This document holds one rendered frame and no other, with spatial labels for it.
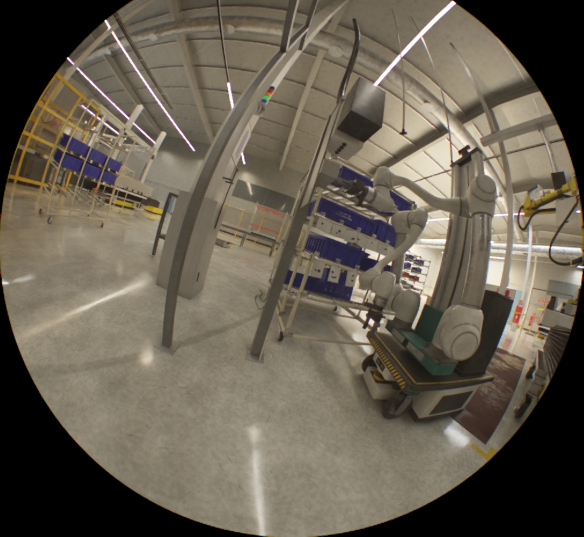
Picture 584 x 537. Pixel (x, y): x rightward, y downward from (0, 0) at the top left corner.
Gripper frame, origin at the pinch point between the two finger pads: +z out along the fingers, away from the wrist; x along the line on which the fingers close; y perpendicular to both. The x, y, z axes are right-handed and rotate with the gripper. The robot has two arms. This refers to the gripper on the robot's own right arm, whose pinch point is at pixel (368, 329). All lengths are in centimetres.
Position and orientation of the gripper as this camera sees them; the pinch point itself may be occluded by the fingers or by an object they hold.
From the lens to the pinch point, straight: 121.2
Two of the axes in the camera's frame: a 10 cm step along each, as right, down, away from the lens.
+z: -3.1, 9.5, -0.1
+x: 0.9, 0.4, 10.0
